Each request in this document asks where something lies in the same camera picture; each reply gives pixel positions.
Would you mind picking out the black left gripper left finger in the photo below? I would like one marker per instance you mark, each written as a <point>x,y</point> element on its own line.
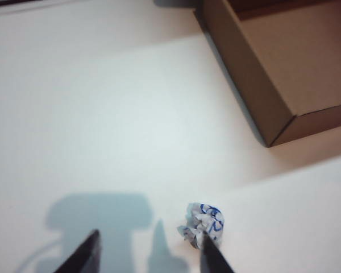
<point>86,253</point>

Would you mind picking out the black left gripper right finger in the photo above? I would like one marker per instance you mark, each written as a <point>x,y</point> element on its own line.
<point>211,256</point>

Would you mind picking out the paper ball blue print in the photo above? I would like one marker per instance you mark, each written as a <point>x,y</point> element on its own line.
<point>213,219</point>

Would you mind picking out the open brown cardboard box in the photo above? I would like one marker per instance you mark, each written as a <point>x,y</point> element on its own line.
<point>301,71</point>

